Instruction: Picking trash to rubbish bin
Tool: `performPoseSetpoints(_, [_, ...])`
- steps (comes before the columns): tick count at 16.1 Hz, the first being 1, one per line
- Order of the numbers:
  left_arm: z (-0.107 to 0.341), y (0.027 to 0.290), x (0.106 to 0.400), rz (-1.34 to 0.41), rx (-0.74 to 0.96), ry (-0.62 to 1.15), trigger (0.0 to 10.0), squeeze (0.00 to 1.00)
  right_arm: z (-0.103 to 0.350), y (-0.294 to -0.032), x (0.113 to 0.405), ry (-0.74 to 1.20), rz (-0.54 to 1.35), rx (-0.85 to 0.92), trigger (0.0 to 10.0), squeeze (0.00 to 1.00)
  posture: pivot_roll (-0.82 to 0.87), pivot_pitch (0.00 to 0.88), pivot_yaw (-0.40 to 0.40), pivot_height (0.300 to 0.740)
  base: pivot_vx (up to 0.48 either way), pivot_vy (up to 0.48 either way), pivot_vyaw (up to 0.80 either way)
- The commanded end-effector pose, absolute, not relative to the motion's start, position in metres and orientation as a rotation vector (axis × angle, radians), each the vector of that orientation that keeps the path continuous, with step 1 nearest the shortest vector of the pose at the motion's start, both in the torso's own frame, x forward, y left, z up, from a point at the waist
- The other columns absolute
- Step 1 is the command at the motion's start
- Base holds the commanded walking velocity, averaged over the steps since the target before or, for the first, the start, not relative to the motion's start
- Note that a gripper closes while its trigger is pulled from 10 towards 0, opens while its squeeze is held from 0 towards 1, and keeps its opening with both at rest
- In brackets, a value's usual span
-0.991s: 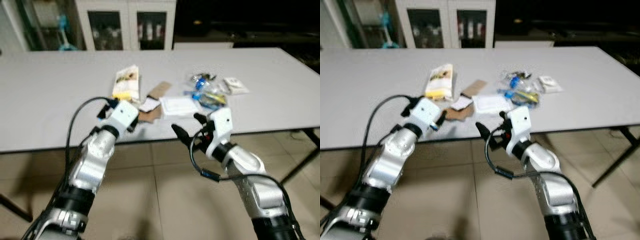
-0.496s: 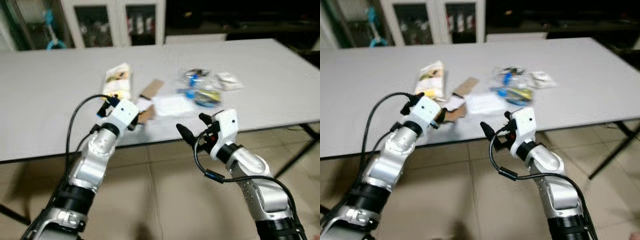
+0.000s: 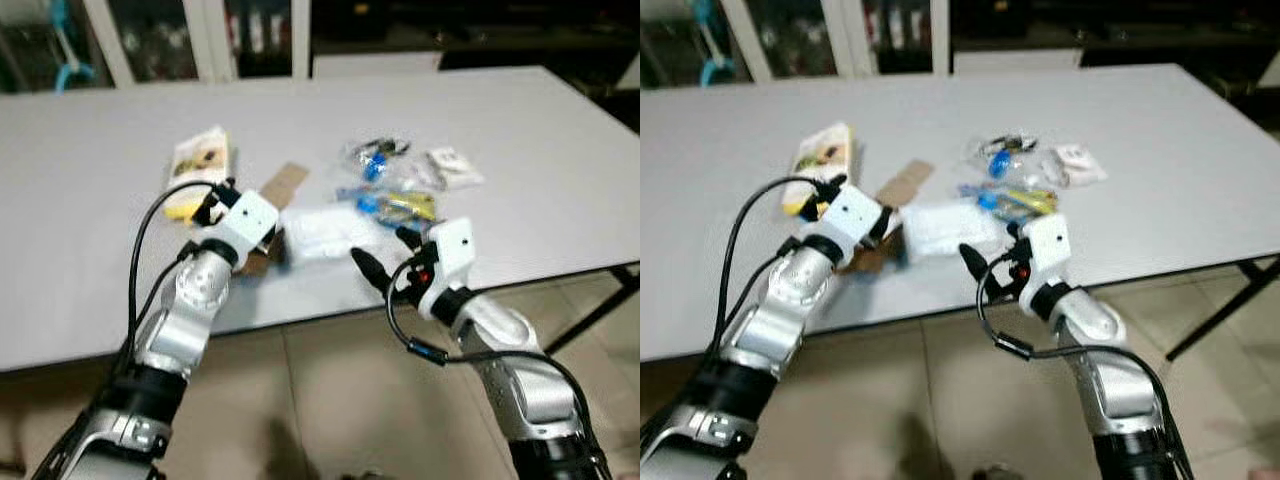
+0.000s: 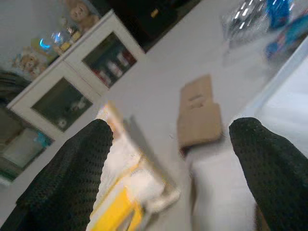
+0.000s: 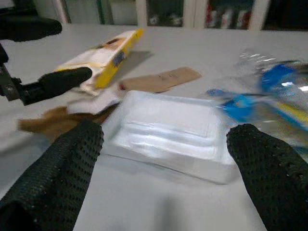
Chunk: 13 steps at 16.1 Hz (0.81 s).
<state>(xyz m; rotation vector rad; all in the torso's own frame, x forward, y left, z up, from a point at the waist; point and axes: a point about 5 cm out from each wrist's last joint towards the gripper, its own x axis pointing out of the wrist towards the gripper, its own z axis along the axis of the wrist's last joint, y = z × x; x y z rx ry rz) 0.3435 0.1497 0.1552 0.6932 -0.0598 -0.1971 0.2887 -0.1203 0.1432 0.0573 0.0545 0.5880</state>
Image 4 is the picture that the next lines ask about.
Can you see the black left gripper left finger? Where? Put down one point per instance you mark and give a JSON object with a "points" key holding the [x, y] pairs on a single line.
{"points": [[62, 183]]}

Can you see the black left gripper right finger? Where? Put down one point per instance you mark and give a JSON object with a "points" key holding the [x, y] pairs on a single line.
{"points": [[276, 183]]}

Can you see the yellow white paper packet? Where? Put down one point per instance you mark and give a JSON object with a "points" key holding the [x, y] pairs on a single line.
{"points": [[120, 211]]}

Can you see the white crumpled paper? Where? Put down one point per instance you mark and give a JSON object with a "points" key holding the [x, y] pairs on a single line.
{"points": [[216, 187]]}

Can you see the folded brown cardboard piece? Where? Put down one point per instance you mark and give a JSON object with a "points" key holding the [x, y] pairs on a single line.
{"points": [[197, 120]]}

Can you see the white glass door cabinet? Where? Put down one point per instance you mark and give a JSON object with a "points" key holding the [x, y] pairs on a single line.
{"points": [[72, 65]]}

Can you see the brown teddy bear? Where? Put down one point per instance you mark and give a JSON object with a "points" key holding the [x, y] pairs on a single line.
{"points": [[81, 14], [29, 63]]}

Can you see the glass snow globe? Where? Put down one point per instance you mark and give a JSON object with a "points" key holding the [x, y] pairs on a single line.
{"points": [[59, 38]]}

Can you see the blue snack packet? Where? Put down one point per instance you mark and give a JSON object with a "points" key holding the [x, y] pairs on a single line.
{"points": [[286, 29]]}

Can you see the black box with yellow label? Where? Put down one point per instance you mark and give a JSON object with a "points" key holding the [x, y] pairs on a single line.
{"points": [[156, 26]]}

